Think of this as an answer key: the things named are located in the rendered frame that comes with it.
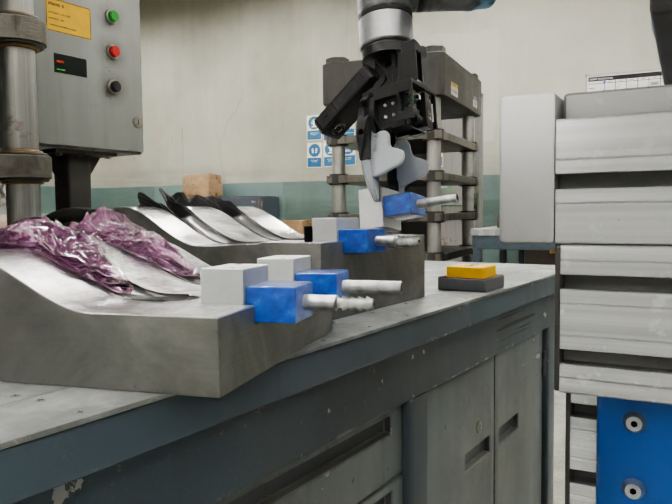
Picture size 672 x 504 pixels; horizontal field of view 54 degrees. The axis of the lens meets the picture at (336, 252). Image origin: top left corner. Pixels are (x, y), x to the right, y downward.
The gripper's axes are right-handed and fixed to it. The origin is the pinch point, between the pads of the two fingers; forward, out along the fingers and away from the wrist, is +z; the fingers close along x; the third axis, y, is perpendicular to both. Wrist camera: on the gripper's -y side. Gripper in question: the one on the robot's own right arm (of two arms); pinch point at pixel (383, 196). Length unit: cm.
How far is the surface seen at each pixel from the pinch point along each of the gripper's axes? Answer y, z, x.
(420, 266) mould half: 1.0, 9.1, 7.7
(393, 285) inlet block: 14.2, 14.3, -24.3
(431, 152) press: -148, -108, 335
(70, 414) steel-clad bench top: 5, 23, -51
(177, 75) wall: -577, -335, 497
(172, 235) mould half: -22.0, 4.2, -17.5
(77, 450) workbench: 6, 25, -51
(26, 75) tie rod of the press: -68, -33, -11
